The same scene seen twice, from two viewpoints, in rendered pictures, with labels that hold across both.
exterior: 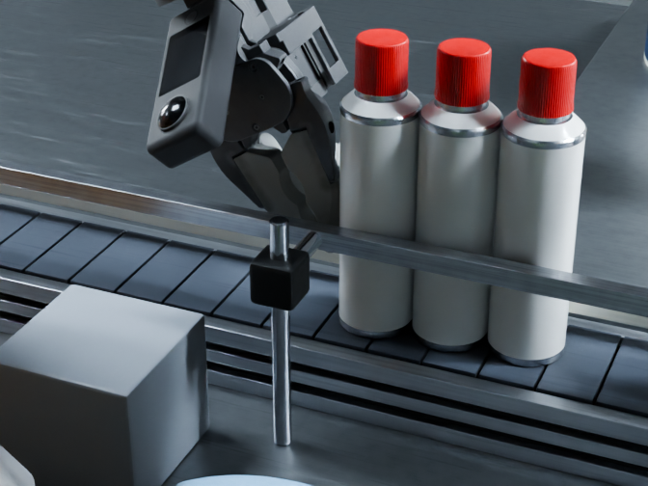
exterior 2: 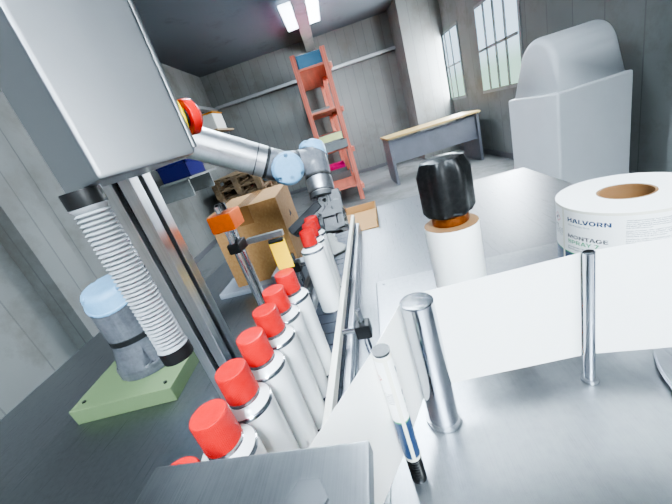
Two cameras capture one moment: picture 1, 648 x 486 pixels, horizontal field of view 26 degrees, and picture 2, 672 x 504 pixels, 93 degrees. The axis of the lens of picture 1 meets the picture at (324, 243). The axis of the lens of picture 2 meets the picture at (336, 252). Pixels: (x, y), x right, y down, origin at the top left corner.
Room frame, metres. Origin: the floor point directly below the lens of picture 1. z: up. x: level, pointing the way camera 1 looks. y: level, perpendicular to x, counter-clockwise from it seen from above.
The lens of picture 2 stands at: (0.70, -0.80, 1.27)
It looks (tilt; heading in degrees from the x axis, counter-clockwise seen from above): 21 degrees down; 79
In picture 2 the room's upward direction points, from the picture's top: 18 degrees counter-clockwise
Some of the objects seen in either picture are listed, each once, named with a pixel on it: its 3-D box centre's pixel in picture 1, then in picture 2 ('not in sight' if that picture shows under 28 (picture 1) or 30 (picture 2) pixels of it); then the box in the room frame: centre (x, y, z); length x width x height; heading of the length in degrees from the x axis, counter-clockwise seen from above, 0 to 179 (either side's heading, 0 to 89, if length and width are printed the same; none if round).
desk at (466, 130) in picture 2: not in sight; (430, 147); (4.00, 4.45, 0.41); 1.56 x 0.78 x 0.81; 163
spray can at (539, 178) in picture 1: (536, 209); (320, 271); (0.79, -0.13, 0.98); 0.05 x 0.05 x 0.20
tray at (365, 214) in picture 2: not in sight; (349, 219); (1.10, 0.61, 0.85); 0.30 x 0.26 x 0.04; 67
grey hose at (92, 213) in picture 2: not in sight; (134, 281); (0.55, -0.42, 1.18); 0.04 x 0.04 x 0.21
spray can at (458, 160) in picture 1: (456, 197); (321, 262); (0.80, -0.09, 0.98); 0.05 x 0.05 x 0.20
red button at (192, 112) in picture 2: not in sight; (185, 117); (0.67, -0.39, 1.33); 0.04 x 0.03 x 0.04; 122
